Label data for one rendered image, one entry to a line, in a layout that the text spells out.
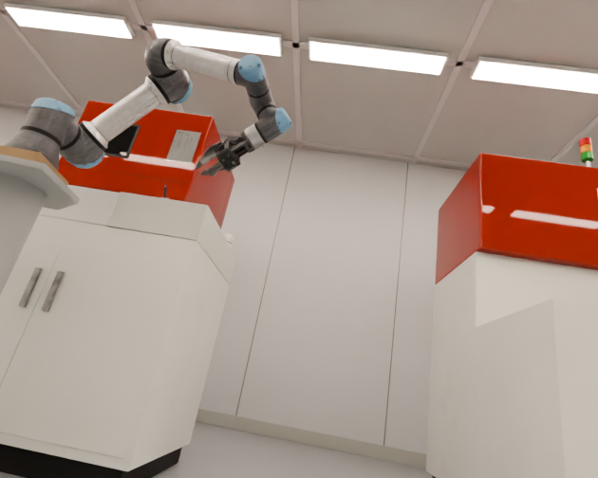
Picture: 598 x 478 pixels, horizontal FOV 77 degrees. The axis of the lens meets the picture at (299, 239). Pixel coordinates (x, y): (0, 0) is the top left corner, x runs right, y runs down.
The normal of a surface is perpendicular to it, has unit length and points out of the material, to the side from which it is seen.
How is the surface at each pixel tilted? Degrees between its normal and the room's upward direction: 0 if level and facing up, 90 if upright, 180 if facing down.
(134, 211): 90
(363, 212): 90
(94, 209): 90
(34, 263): 90
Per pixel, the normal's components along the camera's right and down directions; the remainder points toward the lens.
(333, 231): -0.02, -0.37
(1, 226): 0.72, -0.13
